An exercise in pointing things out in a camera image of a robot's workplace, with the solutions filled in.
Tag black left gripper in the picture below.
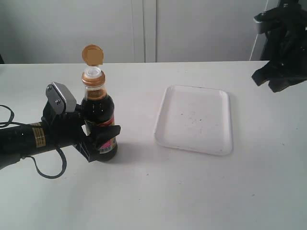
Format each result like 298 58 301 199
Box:
42 102 121 162

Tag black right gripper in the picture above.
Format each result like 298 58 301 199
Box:
252 21 307 92

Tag dark post at right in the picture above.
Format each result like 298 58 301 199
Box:
260 28 281 60

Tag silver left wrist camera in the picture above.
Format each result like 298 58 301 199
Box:
46 81 77 115

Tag white foam tray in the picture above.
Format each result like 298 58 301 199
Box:
154 85 233 156

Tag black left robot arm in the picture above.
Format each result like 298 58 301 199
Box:
0 103 121 176

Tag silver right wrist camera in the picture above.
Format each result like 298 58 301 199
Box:
253 11 281 35

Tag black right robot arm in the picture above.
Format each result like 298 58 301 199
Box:
252 0 307 92

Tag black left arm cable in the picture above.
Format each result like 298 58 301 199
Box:
0 104 67 180

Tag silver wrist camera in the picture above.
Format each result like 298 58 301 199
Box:
46 81 77 115
253 11 281 35

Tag dark soy sauce bottle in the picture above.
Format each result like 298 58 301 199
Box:
79 44 118 162

